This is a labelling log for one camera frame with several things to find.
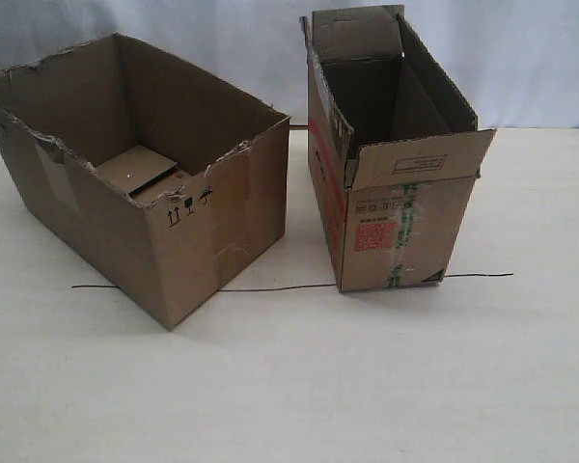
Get large cardboard box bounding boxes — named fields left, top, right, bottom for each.
left=0, top=33, right=290, bottom=330

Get tall printed cardboard box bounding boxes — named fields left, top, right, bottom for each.
left=301, top=5, right=494, bottom=292

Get thin black line marker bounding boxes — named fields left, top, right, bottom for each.
left=70, top=272, right=514, bottom=293

